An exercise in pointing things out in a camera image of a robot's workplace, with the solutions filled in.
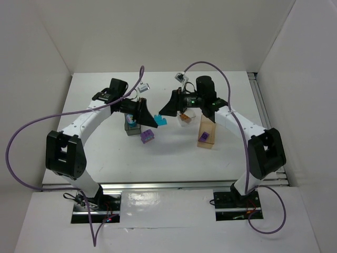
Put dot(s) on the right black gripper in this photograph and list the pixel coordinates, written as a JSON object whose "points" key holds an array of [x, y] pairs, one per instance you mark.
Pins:
{"points": [[178, 100]]}

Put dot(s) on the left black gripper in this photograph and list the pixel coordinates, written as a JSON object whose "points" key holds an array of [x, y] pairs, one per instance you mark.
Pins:
{"points": [[141, 110]]}

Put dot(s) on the orange lego plate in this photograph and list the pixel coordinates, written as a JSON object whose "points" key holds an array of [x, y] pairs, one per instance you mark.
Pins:
{"points": [[185, 118]]}

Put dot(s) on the teal stepped lego brick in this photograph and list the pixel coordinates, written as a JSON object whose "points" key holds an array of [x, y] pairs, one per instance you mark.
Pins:
{"points": [[160, 121]]}

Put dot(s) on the teal arch lego brick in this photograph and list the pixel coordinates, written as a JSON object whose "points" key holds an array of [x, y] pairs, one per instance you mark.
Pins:
{"points": [[130, 121]]}

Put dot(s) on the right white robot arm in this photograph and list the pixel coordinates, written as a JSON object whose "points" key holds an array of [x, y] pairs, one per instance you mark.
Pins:
{"points": [[264, 151]]}

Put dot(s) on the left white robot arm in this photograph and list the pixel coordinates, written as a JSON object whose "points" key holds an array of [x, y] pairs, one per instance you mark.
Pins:
{"points": [[65, 155]]}

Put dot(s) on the smoky grey plastic container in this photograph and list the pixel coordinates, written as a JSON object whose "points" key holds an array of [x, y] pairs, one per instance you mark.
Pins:
{"points": [[131, 129]]}

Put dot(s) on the clear plastic container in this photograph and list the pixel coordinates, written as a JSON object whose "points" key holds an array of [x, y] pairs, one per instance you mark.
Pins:
{"points": [[191, 113]]}

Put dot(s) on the purple arch lego brick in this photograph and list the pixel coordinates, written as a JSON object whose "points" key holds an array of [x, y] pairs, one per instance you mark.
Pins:
{"points": [[147, 136]]}

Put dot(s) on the amber plastic container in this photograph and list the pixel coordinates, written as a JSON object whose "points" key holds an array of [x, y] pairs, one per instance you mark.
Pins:
{"points": [[206, 125]]}

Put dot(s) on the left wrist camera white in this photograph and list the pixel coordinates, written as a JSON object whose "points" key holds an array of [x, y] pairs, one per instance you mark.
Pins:
{"points": [[143, 87]]}

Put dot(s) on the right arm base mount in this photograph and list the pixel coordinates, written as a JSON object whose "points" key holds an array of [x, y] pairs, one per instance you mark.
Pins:
{"points": [[226, 209]]}

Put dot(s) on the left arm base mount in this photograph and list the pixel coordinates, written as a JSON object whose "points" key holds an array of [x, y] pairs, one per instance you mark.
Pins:
{"points": [[109, 210]]}

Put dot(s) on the aluminium side rail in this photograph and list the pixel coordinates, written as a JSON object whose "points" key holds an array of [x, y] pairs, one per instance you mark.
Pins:
{"points": [[281, 177]]}

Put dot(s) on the aluminium front rail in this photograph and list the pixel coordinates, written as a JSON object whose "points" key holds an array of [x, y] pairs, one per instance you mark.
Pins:
{"points": [[175, 185]]}

